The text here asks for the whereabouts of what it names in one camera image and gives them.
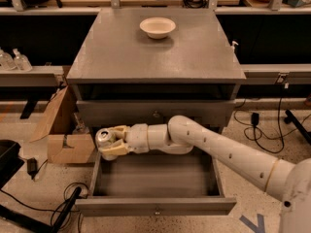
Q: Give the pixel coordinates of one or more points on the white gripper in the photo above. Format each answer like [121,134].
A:
[137,137]

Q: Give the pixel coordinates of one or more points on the green white 7up can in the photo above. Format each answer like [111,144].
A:
[103,139]

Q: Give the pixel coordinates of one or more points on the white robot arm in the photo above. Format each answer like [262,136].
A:
[287,182]

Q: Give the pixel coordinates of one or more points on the closed grey top drawer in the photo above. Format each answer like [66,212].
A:
[107,112]

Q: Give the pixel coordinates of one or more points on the open grey middle drawer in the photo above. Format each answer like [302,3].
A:
[156,184]

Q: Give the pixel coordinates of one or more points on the grey drawer cabinet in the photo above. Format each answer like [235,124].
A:
[119,61]

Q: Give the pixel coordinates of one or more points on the cardboard box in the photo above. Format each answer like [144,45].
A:
[57,125]

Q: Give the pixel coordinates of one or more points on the black power adapter left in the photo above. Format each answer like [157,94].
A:
[32,166]

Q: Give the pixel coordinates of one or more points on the black power adapter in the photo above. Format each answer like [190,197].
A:
[255,119]
[32,166]

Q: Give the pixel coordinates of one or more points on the black bin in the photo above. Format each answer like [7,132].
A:
[10,162]

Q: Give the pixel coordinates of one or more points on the white bowl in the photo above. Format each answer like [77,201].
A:
[157,27]

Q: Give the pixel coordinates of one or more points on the clear sanitizer bottle right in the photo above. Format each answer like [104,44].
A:
[21,61]

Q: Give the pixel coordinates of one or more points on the clear sanitizer bottle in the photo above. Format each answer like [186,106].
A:
[6,61]
[21,61]

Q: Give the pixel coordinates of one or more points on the clear sanitizer bottle left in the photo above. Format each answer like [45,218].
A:
[6,61]

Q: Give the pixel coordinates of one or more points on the black power adapter right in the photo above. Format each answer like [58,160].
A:
[255,119]

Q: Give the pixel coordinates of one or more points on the small white pump bottle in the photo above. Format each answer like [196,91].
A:
[234,46]

